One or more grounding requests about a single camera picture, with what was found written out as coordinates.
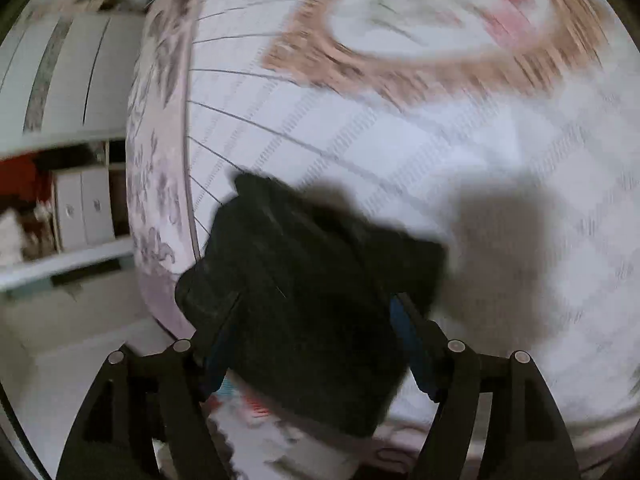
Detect white wardrobe drawer unit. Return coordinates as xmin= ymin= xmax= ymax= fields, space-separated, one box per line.
xmin=51 ymin=169 xmax=117 ymax=252

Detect white sliding wardrobe door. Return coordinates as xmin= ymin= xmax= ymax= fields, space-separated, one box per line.
xmin=0 ymin=12 xmax=151 ymax=155

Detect white wardrobe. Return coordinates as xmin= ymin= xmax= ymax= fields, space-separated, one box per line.
xmin=0 ymin=12 xmax=153 ymax=301

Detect black leather jacket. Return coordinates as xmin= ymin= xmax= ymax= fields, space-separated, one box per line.
xmin=175 ymin=172 xmax=447 ymax=438

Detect white fluffy garment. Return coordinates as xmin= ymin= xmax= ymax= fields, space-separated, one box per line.
xmin=0 ymin=207 xmax=28 ymax=267

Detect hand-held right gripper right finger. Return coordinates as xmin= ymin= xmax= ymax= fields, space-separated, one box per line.
xmin=387 ymin=292 xmax=581 ymax=480

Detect colourful floor clutter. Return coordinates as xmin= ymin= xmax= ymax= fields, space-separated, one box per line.
xmin=206 ymin=380 xmax=363 ymax=480

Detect purple floral blanket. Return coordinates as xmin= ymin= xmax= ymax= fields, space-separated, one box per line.
xmin=125 ymin=0 xmax=221 ymax=346

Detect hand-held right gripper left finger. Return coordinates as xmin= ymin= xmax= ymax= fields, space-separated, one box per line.
xmin=56 ymin=300 xmax=246 ymax=480

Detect white lattice floral mat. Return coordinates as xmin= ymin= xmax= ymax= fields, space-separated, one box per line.
xmin=184 ymin=0 xmax=640 ymax=461

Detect red hanging clothes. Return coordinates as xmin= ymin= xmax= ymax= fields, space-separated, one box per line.
xmin=0 ymin=155 xmax=53 ymax=213

